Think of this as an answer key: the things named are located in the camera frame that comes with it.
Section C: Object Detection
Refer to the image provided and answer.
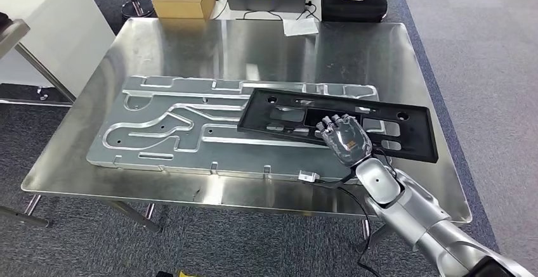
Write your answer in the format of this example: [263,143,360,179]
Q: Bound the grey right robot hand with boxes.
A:
[315,113,374,168]

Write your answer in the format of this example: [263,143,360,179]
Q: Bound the black plastic plate frame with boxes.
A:
[237,88,440,164]

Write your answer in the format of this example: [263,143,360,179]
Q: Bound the stainless steel workbench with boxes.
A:
[0,16,474,242]

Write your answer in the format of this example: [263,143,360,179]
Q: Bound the machined aluminium fixture plate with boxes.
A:
[86,74,394,183]

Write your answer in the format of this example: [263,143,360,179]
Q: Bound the white paper sheet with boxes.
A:
[282,17,320,37]

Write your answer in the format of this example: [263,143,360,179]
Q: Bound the white cabinet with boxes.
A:
[0,0,116,98]

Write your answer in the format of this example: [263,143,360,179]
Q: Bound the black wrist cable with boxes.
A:
[313,146,398,277]

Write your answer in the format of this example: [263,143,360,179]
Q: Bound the black power cable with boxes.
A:
[214,0,322,22]

